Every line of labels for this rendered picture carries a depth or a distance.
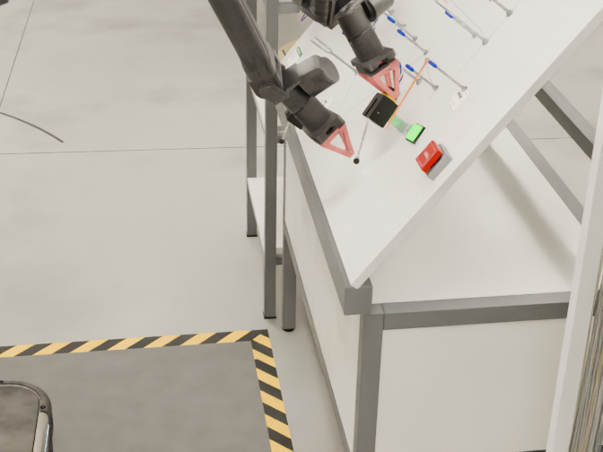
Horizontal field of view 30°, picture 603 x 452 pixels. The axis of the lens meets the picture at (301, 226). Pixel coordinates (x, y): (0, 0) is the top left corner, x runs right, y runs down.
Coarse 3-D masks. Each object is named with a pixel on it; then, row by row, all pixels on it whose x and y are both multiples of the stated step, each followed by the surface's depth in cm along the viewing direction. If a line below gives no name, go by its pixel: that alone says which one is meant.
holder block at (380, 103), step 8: (376, 96) 230; (384, 96) 227; (368, 104) 231; (376, 104) 228; (384, 104) 227; (392, 104) 228; (368, 112) 229; (376, 112) 227; (384, 112) 228; (392, 112) 228; (376, 120) 228; (384, 120) 228
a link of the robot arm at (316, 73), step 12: (312, 60) 216; (324, 60) 218; (288, 72) 219; (300, 72) 217; (312, 72) 216; (324, 72) 216; (336, 72) 220; (264, 84) 215; (288, 84) 218; (312, 84) 217; (324, 84) 217; (264, 96) 217; (276, 96) 217; (288, 96) 217
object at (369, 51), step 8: (368, 32) 222; (352, 40) 223; (360, 40) 222; (368, 40) 222; (376, 40) 223; (352, 48) 225; (360, 48) 223; (368, 48) 223; (376, 48) 223; (384, 48) 225; (392, 48) 223; (360, 56) 224; (368, 56) 224; (376, 56) 224; (384, 56) 222; (392, 56) 222; (352, 64) 230; (360, 64) 225; (368, 64) 222; (376, 64) 222
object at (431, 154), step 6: (432, 144) 212; (426, 150) 212; (432, 150) 211; (438, 150) 209; (420, 156) 213; (426, 156) 211; (432, 156) 209; (438, 156) 209; (420, 162) 212; (426, 162) 210; (432, 162) 210; (420, 168) 211; (426, 168) 210
